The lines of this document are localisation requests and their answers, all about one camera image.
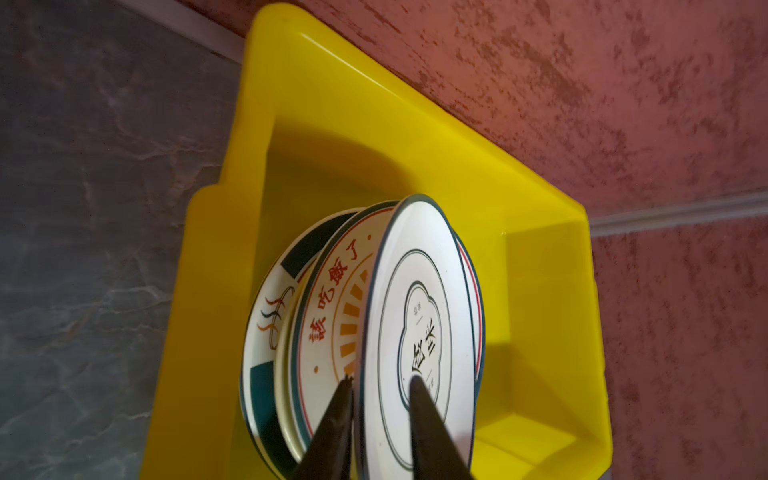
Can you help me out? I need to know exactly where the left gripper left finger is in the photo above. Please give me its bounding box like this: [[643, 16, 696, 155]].
[[292, 377, 353, 480]]

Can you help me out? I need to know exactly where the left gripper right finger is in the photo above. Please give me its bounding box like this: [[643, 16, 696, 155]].
[[409, 376, 472, 480]]

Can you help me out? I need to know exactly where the white plate green red rim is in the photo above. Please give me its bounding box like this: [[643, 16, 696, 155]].
[[239, 208, 360, 479]]

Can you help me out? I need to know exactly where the white plate quatrefoil outline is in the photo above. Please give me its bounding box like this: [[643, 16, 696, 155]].
[[354, 194, 476, 479]]

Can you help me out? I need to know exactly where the white plate orange sunburst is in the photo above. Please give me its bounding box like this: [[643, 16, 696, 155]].
[[288, 201, 397, 451]]

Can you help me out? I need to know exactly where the yellow plastic bin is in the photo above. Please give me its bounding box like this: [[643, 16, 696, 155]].
[[141, 3, 613, 479]]

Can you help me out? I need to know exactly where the right aluminium corner post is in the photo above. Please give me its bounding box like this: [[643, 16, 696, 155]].
[[589, 191, 767, 238]]

